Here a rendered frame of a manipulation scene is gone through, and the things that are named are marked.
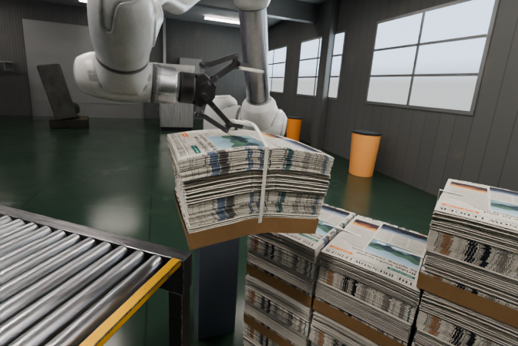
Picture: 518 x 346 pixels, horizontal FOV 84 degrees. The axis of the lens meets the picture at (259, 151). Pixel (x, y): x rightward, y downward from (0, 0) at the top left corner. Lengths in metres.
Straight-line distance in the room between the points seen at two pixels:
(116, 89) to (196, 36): 10.09
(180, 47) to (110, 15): 10.08
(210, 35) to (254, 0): 9.79
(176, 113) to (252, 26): 7.04
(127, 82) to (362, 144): 4.37
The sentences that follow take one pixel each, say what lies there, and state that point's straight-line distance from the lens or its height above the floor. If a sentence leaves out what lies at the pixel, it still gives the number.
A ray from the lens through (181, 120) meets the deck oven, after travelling 8.07.
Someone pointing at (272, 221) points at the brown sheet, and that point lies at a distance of 0.75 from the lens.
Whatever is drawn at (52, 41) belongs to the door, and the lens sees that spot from 10.92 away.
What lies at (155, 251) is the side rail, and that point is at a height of 0.80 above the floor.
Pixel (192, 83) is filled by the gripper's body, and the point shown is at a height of 1.32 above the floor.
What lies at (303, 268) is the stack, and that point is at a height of 0.74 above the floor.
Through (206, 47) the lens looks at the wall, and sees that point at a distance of 10.75.
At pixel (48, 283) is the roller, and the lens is 0.98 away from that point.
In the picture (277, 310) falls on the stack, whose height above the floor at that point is 0.52.
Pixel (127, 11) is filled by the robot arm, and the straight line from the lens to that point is 0.56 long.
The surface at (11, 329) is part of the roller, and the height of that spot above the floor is 0.79.
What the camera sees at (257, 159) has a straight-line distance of 0.68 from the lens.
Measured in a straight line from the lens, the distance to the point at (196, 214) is 0.68.
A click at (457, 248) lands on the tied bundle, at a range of 0.87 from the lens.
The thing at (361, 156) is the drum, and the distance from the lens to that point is 4.86.
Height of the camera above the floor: 1.33
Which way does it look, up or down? 13 degrees down
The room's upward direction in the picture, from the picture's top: 4 degrees clockwise
